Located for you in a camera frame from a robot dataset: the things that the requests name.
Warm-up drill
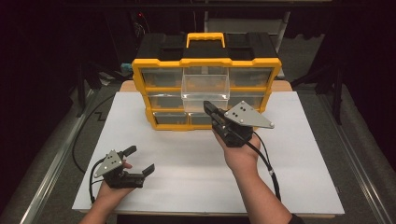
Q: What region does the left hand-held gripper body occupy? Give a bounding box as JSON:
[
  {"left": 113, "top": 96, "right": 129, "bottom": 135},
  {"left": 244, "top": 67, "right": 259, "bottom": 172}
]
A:
[{"left": 93, "top": 149, "right": 146, "bottom": 189}]

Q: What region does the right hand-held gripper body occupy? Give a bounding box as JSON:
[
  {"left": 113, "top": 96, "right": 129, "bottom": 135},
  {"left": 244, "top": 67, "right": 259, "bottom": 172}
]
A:
[{"left": 211, "top": 100, "right": 276, "bottom": 148}]

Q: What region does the clear plastic drawer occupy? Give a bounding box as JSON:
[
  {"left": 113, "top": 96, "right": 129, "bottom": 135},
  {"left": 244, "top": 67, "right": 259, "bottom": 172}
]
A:
[{"left": 180, "top": 66, "right": 231, "bottom": 113}]

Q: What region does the yellow black storage organizer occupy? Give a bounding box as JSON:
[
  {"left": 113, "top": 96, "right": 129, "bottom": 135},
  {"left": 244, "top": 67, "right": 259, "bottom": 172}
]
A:
[{"left": 131, "top": 32, "right": 283, "bottom": 132}]

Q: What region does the person's left hand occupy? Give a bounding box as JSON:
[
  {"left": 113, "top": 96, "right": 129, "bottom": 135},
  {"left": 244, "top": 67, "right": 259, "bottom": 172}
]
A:
[{"left": 96, "top": 160, "right": 135, "bottom": 203}]

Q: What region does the person's right hand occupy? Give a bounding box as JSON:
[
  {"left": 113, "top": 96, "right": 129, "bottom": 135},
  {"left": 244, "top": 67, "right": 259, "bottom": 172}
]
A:
[{"left": 213, "top": 128, "right": 262, "bottom": 175}]

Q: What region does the set of clear organizer drawers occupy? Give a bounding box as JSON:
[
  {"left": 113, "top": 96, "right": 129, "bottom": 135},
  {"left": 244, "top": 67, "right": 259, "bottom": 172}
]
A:
[{"left": 140, "top": 66, "right": 275, "bottom": 126}]

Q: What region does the black metal stand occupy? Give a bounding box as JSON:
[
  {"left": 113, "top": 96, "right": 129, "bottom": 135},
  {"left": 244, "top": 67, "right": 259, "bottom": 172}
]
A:
[
  {"left": 290, "top": 60, "right": 346, "bottom": 126},
  {"left": 74, "top": 60, "right": 134, "bottom": 119}
]

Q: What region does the left hand-held gripper black cable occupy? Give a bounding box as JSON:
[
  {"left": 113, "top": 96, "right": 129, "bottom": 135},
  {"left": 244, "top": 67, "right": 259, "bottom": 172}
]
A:
[{"left": 89, "top": 158, "right": 106, "bottom": 205}]

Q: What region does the hand-held gripper black cable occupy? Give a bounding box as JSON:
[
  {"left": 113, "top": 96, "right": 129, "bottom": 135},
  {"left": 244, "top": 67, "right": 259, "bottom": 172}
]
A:
[
  {"left": 245, "top": 130, "right": 282, "bottom": 203},
  {"left": 89, "top": 158, "right": 106, "bottom": 205}
]

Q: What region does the black floor cable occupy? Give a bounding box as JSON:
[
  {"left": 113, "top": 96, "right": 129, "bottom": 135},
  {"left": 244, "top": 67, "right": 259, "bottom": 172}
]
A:
[{"left": 71, "top": 92, "right": 117, "bottom": 175}]

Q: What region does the aluminium floor rail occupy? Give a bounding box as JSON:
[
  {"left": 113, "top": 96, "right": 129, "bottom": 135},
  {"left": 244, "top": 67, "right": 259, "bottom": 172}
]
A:
[
  {"left": 317, "top": 92, "right": 396, "bottom": 224},
  {"left": 18, "top": 90, "right": 98, "bottom": 224}
]

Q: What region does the right hand-held gripper black cable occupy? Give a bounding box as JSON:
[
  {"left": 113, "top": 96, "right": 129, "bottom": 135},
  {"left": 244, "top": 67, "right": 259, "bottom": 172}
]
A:
[{"left": 245, "top": 130, "right": 282, "bottom": 203}]

